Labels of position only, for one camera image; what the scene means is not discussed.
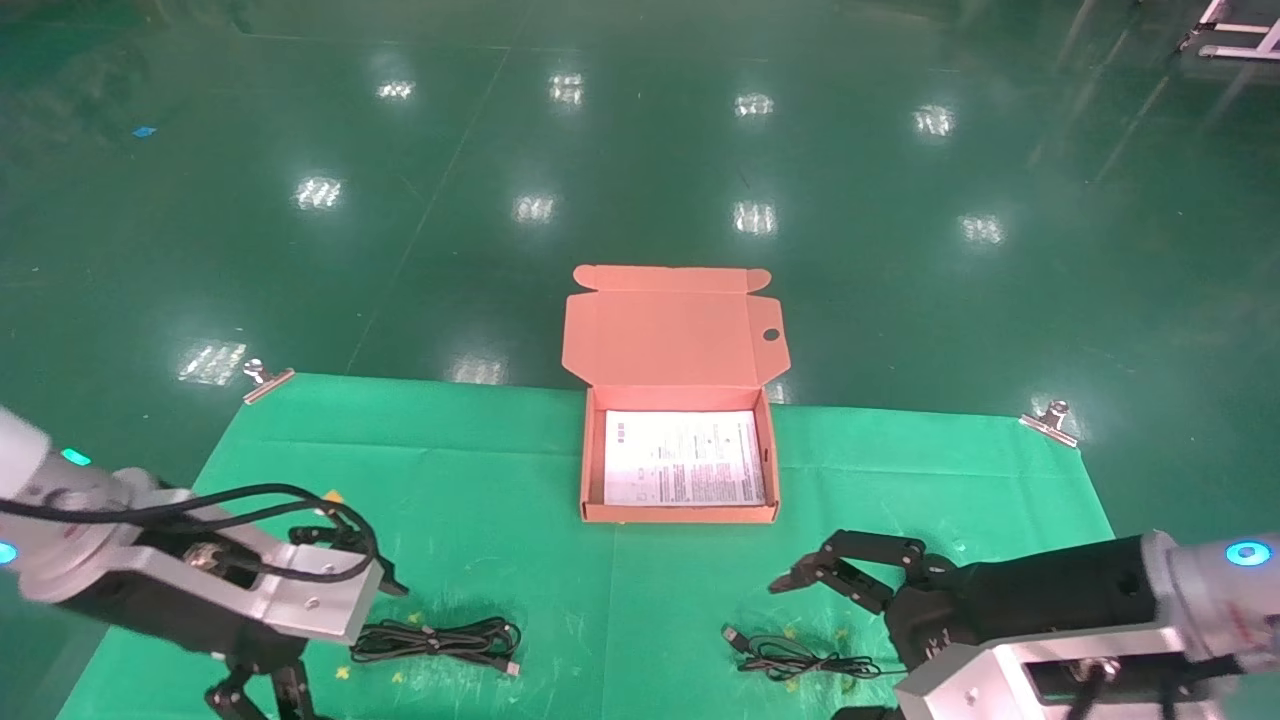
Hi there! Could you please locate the white printed instruction sheet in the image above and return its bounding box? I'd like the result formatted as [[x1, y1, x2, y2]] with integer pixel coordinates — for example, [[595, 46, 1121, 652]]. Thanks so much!
[[603, 409, 767, 507]]

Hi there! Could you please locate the green cloth mat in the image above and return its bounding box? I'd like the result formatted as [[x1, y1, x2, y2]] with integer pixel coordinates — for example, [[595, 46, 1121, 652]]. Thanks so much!
[[55, 373, 1166, 720]]

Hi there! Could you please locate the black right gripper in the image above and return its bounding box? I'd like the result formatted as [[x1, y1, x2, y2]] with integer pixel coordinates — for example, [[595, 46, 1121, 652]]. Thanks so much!
[[768, 530, 1167, 720]]

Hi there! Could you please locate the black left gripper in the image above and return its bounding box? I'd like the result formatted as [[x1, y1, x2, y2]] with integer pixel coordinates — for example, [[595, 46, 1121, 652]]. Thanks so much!
[[60, 520, 409, 720]]

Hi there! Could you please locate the black data cable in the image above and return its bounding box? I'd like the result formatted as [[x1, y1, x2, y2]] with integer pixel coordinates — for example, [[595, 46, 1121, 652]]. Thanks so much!
[[349, 617, 522, 677]]

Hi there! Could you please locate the thin black usb cable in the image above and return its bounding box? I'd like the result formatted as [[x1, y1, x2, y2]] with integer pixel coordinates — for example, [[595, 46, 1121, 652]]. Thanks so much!
[[722, 625, 906, 683]]

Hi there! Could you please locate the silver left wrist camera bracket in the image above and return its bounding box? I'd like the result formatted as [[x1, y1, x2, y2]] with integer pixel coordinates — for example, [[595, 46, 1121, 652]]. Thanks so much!
[[130, 515, 386, 646]]

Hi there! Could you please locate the white metal frame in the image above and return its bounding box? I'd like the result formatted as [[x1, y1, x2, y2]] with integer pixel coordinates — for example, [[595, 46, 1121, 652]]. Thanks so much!
[[1178, 0, 1280, 59]]

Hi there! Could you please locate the metal binder clip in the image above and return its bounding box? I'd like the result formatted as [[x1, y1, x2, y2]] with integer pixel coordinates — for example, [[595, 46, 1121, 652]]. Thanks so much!
[[1018, 400, 1080, 449], [242, 358, 296, 405]]

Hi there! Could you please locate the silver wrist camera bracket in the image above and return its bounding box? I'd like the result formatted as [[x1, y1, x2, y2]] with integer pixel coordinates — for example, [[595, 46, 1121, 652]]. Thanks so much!
[[130, 515, 386, 646], [895, 625, 1226, 720]]

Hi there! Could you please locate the orange cardboard box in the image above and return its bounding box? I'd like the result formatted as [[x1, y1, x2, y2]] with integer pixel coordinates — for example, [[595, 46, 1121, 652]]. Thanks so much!
[[561, 264, 792, 525]]

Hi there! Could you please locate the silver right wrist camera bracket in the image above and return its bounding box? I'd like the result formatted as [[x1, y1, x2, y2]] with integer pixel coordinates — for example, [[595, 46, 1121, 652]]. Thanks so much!
[[895, 625, 1226, 720]]

